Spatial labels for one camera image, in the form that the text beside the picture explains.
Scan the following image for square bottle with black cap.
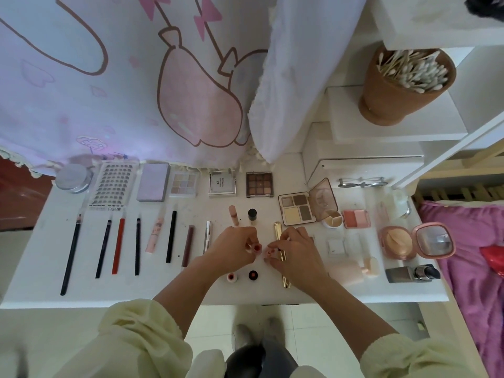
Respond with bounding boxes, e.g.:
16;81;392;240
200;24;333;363
386;265;418;284

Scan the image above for white false eyelash tray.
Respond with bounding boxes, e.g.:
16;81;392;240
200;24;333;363
89;161;140;210

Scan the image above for dark brown eyeshadow palette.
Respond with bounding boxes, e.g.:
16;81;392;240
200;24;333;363
246;172;274;198

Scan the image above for pink cushion compact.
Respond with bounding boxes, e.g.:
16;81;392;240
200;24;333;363
380;222;456;260

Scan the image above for person's dark trousers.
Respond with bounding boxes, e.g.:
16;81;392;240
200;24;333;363
224;342;299;378

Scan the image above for bunch of cotton swabs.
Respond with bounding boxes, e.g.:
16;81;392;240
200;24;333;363
378;49;452;93

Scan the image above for clear eyeshadow palette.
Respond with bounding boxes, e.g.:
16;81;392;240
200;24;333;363
170;169;201;197

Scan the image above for terracotta pot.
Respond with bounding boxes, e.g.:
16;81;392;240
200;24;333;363
359;47;458;127

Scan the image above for small white bow-handle drawer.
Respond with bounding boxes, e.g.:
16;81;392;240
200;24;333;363
303;153;426;188

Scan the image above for tan eyeshadow palette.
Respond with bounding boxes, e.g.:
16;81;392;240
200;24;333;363
278;177;340;227

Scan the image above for person's left forearm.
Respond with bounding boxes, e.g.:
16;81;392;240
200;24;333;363
55;259;229;378

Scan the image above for red lip pencil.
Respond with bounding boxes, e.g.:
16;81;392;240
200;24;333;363
112;216;126;276

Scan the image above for pink foundation tube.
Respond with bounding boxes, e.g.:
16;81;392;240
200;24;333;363
327;259;381;284

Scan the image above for round silver compact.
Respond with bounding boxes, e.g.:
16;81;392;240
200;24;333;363
55;163;94;194

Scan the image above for reddish brown door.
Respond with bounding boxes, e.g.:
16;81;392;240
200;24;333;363
0;157;55;232

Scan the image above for red shiny packet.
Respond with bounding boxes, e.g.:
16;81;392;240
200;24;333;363
480;244;504;274

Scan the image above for pink cartoon print cloth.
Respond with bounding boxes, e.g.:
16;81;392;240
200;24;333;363
0;0;370;174

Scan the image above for pink lip gloss tube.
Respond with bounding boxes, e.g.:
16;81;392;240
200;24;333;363
145;212;165;254

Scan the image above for person's right forearm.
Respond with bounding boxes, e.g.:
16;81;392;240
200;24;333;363
307;275;481;378

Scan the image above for dark container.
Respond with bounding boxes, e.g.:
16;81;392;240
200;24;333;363
465;0;504;22

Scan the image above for white shelf unit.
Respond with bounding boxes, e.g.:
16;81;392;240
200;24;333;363
301;0;504;188

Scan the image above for white square compact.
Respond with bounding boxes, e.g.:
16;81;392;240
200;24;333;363
208;171;237;197

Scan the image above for wooden bed frame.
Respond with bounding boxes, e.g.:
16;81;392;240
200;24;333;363
394;114;504;203

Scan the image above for person's left hand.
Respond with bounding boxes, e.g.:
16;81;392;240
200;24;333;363
201;226;263;276

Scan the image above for person's right hand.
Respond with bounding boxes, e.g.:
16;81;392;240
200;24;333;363
264;226;332;295

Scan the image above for lavender rectangular palette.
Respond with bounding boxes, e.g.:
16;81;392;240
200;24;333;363
137;163;171;202

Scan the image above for pink blush pan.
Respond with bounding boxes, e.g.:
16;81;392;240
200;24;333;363
343;209;371;229

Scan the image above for white table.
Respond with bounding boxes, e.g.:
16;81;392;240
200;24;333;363
0;157;450;310

